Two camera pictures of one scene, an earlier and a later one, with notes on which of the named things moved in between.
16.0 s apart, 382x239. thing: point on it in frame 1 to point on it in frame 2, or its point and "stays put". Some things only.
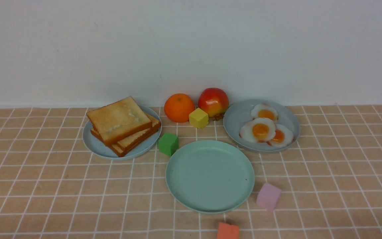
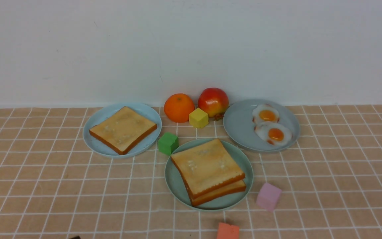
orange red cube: x=227 y=231 stays put
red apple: x=214 y=101 stays put
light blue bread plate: x=98 y=148 stays put
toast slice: x=126 y=142 to x=206 y=167
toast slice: x=116 y=121 to x=237 y=186
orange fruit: x=178 y=106 stays put
